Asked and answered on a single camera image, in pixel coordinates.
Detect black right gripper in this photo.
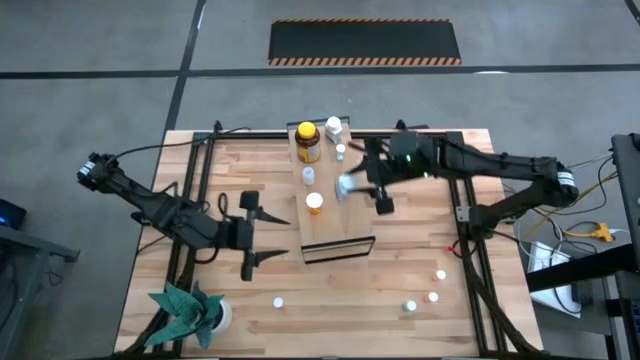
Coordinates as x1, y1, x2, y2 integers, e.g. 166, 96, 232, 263
348, 130, 427, 216

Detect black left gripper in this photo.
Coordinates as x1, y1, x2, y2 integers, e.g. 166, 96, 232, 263
218, 189, 292, 283

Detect large white medicine bottle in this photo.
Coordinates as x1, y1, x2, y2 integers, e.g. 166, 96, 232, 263
324, 115, 345, 145

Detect black hazard-striped floor mat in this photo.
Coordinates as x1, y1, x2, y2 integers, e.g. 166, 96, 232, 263
268, 18, 462, 67

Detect amber bottle yellow cap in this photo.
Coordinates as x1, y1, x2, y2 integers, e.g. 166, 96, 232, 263
294, 121, 322, 165

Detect white plant pot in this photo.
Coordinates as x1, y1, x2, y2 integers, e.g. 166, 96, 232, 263
212, 299, 234, 335

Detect white bottle with blue label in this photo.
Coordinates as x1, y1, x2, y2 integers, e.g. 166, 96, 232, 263
334, 173, 359, 201

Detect black metal beam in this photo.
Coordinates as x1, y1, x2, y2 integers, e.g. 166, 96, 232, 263
524, 243, 640, 294

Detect white paper sheet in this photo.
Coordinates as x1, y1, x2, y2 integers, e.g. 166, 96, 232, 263
527, 241, 584, 319

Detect orange vial white cap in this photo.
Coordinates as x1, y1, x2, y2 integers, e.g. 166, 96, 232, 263
305, 192, 325, 216

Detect wooden ramp board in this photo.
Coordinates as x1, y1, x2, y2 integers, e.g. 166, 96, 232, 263
286, 116, 377, 265

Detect black computer desk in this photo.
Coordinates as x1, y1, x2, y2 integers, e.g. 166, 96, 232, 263
610, 133, 640, 261

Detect green artificial plant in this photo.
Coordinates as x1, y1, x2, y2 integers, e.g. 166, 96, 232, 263
144, 281, 225, 351

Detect yellow power splitter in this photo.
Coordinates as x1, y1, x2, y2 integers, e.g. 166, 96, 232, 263
562, 222, 615, 245

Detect gray side table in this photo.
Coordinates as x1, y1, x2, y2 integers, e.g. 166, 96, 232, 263
0, 224, 81, 360

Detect long black arm cable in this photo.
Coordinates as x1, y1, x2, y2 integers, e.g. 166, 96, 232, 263
107, 127, 251, 164

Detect black cable bundle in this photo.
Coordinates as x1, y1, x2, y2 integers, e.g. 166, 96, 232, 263
119, 244, 199, 359
457, 234, 539, 359

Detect black device blue light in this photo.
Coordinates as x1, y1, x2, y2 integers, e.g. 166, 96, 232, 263
0, 198, 29, 231

